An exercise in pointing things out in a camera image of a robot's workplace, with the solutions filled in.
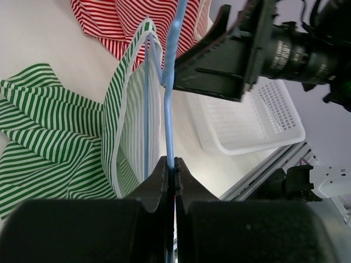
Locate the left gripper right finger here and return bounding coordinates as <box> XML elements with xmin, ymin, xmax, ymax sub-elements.
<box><xmin>175</xmin><ymin>158</ymin><xmax>339</xmax><ymax>262</ymax></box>

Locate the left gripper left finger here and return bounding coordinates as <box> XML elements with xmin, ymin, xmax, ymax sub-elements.
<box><xmin>4</xmin><ymin>157</ymin><xmax>174</xmax><ymax>262</ymax></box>

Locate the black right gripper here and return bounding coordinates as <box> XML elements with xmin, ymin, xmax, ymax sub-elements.
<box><xmin>173</xmin><ymin>1</ymin><xmax>350</xmax><ymax>111</ymax></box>

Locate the blue wire hanger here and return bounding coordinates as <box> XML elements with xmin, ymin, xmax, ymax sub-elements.
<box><xmin>142</xmin><ymin>0</ymin><xmax>190</xmax><ymax>263</ymax></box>

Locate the green striped tank top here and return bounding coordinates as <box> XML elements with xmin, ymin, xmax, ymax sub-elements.
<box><xmin>1</xmin><ymin>19</ymin><xmax>161</xmax><ymax>220</ymax></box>

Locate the red striped tank top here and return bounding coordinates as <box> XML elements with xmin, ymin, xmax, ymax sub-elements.
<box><xmin>70</xmin><ymin>0</ymin><xmax>211</xmax><ymax>60</ymax></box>

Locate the white plastic basket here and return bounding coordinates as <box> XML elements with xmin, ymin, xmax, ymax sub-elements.
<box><xmin>186</xmin><ymin>77</ymin><xmax>305</xmax><ymax>156</ymax></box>

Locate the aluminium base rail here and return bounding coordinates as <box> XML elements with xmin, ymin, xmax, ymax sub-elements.
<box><xmin>220</xmin><ymin>141</ymin><xmax>350</xmax><ymax>225</ymax></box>

